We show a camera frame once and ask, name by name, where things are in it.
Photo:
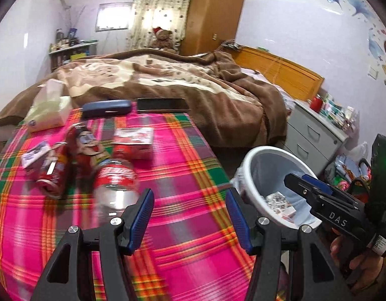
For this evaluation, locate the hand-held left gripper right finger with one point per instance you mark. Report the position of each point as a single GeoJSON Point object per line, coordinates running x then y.
{"type": "Point", "coordinates": [238, 222]}

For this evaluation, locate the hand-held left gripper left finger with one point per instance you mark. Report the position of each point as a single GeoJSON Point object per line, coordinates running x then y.
{"type": "Point", "coordinates": [139, 222]}

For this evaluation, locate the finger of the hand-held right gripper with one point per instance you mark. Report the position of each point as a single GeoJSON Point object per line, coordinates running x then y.
{"type": "Point", "coordinates": [302, 191]}
{"type": "Point", "coordinates": [318, 183]}

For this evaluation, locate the translucent bin liner bag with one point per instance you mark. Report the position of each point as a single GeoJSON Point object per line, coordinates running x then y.
{"type": "Point", "coordinates": [268, 175]}

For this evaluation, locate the clear bottle with red label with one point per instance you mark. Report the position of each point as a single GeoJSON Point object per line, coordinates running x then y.
{"type": "Point", "coordinates": [116, 185]}

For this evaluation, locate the white round trash bin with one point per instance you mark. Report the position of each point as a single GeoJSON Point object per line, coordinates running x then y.
{"type": "Point", "coordinates": [268, 151]}

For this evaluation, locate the red white drink carton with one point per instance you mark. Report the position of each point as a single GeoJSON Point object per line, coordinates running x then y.
{"type": "Point", "coordinates": [133, 142]}

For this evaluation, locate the cartoon figure drink can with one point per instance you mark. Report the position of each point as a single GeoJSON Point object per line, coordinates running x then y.
{"type": "Point", "coordinates": [86, 147]}

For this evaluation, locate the red drink can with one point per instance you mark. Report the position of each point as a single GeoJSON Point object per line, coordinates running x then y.
{"type": "Point", "coordinates": [53, 172]}

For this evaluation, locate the small white packet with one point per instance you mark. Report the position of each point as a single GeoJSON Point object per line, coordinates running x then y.
{"type": "Point", "coordinates": [34, 155]}

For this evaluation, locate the person's right hand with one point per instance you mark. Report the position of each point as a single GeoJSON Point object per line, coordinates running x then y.
{"type": "Point", "coordinates": [368, 266]}

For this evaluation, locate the black chair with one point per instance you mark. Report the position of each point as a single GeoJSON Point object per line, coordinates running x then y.
{"type": "Point", "coordinates": [363, 166]}

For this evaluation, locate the grey drawer nightstand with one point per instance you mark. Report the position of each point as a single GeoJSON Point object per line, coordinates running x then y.
{"type": "Point", "coordinates": [312, 134]}

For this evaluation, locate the white plastic bag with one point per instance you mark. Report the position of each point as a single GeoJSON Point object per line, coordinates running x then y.
{"type": "Point", "coordinates": [357, 152]}

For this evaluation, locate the pink green plaid tablecloth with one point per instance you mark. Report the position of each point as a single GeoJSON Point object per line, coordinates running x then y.
{"type": "Point", "coordinates": [186, 175]}

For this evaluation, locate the pile of small boxes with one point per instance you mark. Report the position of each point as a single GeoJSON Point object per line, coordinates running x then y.
{"type": "Point", "coordinates": [340, 109]}

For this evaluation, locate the red jar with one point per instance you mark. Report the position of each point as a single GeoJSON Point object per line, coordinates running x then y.
{"type": "Point", "coordinates": [316, 103]}

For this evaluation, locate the dark blue glasses case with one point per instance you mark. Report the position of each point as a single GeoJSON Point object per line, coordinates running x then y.
{"type": "Point", "coordinates": [105, 108]}

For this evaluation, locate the black smartphone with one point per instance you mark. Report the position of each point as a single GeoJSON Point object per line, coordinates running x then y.
{"type": "Point", "coordinates": [161, 105]}

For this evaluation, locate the wooden bed headboard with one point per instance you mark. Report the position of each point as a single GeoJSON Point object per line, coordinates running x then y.
{"type": "Point", "coordinates": [280, 69]}

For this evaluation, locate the brown beige blanket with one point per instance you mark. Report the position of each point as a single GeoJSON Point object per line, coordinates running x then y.
{"type": "Point", "coordinates": [196, 91]}

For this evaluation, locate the soft tissue pack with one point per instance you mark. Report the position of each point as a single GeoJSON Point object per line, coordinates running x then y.
{"type": "Point", "coordinates": [47, 109]}

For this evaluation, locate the shelf with bottles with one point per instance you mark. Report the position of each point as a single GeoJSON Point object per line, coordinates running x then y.
{"type": "Point", "coordinates": [70, 55]}

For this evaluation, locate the brown teddy bear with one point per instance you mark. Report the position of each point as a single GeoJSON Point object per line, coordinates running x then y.
{"type": "Point", "coordinates": [163, 40]}

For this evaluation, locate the wooden wardrobe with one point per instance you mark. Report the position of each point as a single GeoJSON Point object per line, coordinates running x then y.
{"type": "Point", "coordinates": [215, 12]}

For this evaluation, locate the small window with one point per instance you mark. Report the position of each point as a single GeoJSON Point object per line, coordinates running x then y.
{"type": "Point", "coordinates": [113, 17]}

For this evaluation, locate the dried branches in vase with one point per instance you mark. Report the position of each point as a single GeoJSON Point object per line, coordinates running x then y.
{"type": "Point", "coordinates": [72, 25]}

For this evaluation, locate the patterned curtain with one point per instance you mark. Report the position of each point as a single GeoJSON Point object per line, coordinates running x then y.
{"type": "Point", "coordinates": [158, 3]}

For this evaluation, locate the white wall switch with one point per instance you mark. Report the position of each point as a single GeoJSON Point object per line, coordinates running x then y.
{"type": "Point", "coordinates": [373, 72]}

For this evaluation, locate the cartoon wall stickers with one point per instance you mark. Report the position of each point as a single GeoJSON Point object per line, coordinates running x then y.
{"type": "Point", "coordinates": [381, 47]}

